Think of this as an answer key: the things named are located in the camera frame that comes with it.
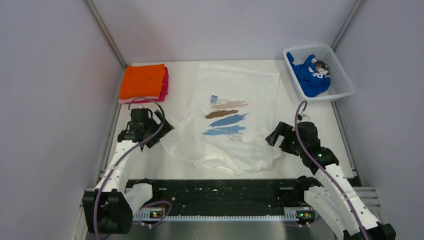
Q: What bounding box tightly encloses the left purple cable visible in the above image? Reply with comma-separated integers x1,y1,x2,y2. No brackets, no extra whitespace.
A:
92,96,167,240

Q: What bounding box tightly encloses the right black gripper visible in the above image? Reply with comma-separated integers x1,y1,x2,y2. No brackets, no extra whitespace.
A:
265,121,306,157

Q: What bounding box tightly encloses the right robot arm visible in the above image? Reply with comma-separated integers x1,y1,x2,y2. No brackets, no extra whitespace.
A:
265,121,397,240

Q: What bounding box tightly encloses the left corner metal post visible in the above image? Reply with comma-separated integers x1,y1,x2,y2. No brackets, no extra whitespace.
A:
83,0,127,69

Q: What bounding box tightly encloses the right corner metal post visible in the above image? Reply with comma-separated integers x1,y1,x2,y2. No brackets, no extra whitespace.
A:
330,0,367,52

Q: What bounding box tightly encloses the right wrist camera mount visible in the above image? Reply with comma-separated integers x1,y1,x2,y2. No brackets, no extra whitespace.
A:
296,113,311,122

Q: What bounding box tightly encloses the white slotted cable duct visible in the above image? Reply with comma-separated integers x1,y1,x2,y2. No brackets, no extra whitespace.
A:
133,208,316,222

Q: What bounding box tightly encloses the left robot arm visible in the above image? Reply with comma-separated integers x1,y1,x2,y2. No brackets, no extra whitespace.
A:
82,107,174,238

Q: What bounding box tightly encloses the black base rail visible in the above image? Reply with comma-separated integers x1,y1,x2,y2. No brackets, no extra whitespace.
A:
97,178,362,218

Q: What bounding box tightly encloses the folded orange t-shirt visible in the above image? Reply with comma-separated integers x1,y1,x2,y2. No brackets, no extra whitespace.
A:
118,63,167,101

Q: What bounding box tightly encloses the white plastic basket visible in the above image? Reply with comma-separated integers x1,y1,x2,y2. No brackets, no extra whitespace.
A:
283,44,355,102

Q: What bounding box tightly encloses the aluminium frame rail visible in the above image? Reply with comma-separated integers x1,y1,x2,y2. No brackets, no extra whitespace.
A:
71,187,392,240

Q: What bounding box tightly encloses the folded pink t-shirt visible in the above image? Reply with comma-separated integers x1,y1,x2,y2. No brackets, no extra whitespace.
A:
118,67,170,104

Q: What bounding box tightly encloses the blue t-shirt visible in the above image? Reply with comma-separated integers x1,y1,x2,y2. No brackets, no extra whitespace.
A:
286,52,332,98

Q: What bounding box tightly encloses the corner metal post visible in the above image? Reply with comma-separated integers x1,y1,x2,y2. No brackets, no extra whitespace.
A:
330,0,367,52
83,0,127,69

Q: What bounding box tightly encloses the white t-shirt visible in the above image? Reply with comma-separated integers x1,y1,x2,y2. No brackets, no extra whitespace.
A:
160,62,280,176

